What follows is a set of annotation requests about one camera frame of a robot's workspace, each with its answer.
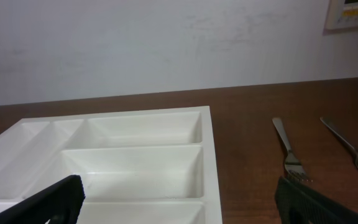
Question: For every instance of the white plastic cutlery tray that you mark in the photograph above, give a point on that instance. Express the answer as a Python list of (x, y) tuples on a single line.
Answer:
[(151, 166)]

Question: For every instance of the white wall control panel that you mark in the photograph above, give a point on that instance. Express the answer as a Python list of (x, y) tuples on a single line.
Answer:
[(342, 14)]

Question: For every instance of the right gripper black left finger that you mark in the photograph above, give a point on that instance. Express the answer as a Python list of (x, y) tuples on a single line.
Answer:
[(59, 203)]

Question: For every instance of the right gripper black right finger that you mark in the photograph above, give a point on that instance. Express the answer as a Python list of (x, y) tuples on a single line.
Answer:
[(299, 204)]

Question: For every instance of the steel fork nearer tray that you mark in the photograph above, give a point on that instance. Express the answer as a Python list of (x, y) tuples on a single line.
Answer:
[(292, 165)]

